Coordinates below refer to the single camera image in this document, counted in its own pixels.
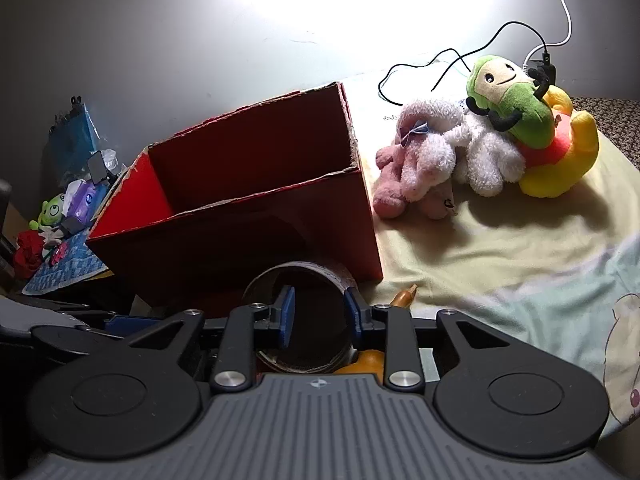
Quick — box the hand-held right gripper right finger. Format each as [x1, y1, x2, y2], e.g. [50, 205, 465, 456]
[343, 287, 513, 394]

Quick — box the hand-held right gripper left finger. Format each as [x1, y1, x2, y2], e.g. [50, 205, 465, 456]
[125, 285, 297, 394]

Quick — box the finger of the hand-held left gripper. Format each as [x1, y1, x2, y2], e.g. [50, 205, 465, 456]
[30, 313, 167, 357]

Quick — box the brown tape roll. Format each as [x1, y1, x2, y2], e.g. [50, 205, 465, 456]
[242, 260, 359, 374]

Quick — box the orange wooden gourd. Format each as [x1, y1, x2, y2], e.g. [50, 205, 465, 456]
[334, 284, 419, 376]

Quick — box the red cardboard box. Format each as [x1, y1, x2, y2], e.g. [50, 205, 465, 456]
[86, 81, 385, 313]

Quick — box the red cloth flower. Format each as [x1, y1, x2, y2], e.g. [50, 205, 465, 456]
[12, 230, 49, 279]

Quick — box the blue patterned mat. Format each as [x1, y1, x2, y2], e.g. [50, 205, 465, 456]
[22, 232, 114, 296]

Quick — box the green alien toy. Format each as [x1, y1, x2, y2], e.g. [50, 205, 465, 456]
[30, 192, 69, 232]

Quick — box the purple tissue pack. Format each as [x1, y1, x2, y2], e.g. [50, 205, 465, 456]
[62, 180, 108, 224]

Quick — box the small black mirror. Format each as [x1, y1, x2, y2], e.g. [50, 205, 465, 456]
[86, 150, 111, 184]

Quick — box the clear plastic bag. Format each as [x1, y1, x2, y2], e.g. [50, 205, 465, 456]
[100, 149, 127, 177]

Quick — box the pink plush rabbit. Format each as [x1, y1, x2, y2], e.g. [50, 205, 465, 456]
[372, 99, 463, 221]

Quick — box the blue plastic bag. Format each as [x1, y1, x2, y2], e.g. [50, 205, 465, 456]
[42, 95, 102, 182]

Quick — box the white plush toy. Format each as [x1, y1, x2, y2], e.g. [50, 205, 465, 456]
[451, 110, 527, 197]

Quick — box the yellow red plush toy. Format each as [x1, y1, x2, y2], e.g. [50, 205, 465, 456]
[515, 85, 600, 197]

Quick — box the green plush toy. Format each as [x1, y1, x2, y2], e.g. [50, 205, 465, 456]
[465, 56, 556, 147]

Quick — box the black charger adapter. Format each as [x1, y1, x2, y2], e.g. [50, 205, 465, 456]
[525, 47, 557, 87]

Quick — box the brown patterned cloth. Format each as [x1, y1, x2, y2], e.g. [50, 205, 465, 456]
[570, 96, 640, 177]

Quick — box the black cable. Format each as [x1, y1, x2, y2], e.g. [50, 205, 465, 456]
[377, 21, 551, 107]

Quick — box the white cable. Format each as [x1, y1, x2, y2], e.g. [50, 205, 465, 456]
[522, 0, 573, 70]

